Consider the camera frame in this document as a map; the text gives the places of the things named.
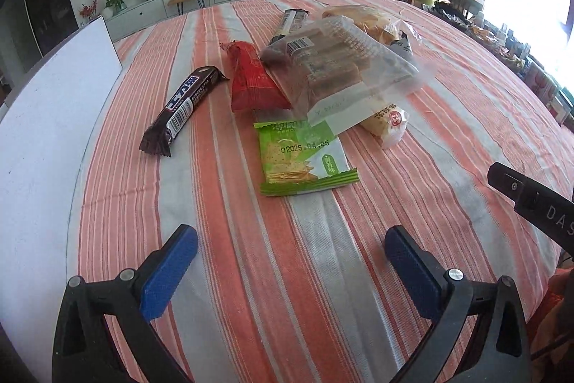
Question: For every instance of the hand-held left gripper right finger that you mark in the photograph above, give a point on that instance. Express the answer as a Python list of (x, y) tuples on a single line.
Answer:
[(412, 275)]

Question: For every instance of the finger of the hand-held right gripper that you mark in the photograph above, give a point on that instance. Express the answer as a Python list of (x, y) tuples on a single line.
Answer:
[(533, 203)]

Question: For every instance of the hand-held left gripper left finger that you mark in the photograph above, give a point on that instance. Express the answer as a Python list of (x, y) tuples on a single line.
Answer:
[(170, 271)]

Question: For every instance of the white and yellow bun packet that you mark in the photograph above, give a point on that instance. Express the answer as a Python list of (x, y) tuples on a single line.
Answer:
[(388, 125)]

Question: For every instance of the dark chocolate bar wrapper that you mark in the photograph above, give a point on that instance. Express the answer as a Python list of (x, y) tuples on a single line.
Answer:
[(184, 109)]

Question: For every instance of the green cracker packet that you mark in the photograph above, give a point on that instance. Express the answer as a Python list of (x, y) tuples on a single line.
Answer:
[(293, 161)]

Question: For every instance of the red snack packet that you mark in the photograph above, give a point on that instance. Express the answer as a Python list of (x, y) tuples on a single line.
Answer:
[(249, 80)]

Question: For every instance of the clear bag of brown cakes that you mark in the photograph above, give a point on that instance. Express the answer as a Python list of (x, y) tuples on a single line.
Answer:
[(341, 64)]

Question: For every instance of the orange striped blanket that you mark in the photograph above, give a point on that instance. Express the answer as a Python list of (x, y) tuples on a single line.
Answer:
[(314, 275)]

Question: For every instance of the orange cloth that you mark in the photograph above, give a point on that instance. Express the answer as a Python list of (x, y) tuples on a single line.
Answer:
[(556, 311)]

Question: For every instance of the row of small clutter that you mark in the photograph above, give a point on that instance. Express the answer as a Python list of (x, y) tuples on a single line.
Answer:
[(533, 69)]

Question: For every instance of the bright window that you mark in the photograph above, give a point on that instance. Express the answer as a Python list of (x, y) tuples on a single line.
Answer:
[(529, 6)]

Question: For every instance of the bread in clear bag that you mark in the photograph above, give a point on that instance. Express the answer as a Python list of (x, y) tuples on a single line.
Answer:
[(372, 22)]

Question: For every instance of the black stick snack packet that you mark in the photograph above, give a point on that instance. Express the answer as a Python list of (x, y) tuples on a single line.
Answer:
[(290, 24)]

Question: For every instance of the red flower plant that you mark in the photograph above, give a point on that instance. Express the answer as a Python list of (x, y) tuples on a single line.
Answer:
[(89, 8)]

